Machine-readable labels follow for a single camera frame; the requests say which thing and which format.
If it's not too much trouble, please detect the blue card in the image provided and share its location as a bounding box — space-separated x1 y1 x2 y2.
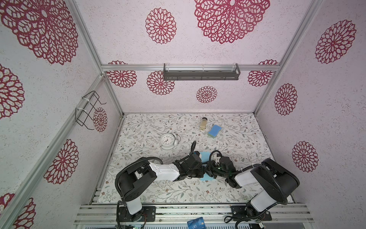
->
187 217 206 229

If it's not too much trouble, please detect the black wall shelf rack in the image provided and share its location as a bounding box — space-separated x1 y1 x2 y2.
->
163 64 241 81

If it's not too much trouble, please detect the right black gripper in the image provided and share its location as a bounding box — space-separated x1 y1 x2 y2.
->
201 159 229 179

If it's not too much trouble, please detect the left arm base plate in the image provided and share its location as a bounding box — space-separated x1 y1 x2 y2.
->
116 206 156 223

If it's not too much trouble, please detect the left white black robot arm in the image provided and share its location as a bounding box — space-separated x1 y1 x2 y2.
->
114 153 205 216

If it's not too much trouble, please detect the blue green sponge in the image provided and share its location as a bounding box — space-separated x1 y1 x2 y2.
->
207 125 222 138

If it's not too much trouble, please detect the light blue paper sheet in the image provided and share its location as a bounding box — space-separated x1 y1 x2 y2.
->
194 151 214 182

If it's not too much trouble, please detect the white alarm clock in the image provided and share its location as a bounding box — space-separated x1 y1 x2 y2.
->
160 133 181 150

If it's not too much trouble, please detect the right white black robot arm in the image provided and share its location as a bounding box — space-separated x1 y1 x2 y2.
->
204 156 300 213

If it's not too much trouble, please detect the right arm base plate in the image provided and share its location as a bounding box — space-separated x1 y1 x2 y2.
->
231 205 272 221

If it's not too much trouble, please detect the small yellow liquid jar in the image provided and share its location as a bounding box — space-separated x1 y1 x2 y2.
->
200 117 208 131

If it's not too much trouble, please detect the black wire wall basket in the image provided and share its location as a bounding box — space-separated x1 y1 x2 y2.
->
74 90 108 132

